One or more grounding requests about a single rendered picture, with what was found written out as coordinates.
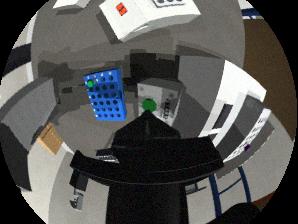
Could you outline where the blue tube rack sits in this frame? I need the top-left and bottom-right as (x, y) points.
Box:
(84, 68), (127, 121)

